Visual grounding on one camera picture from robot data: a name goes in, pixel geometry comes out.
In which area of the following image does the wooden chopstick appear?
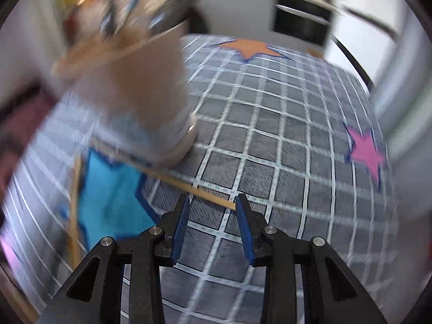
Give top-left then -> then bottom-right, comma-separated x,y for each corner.
66,157 -> 85,269
89,138 -> 237,210

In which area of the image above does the white refrigerator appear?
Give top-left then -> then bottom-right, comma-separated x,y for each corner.
326,0 -> 410,85

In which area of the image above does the beige plastic utensil holder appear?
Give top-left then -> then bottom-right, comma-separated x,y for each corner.
50,20 -> 198,167

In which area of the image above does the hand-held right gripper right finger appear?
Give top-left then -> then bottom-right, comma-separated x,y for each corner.
235,193 -> 389,324

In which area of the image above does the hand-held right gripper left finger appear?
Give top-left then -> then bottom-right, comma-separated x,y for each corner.
39,194 -> 190,324

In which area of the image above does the black built-in oven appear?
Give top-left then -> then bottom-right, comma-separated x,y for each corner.
272,0 -> 333,46

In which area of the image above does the grey kitchen counter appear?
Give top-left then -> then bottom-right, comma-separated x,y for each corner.
175,0 -> 338,46

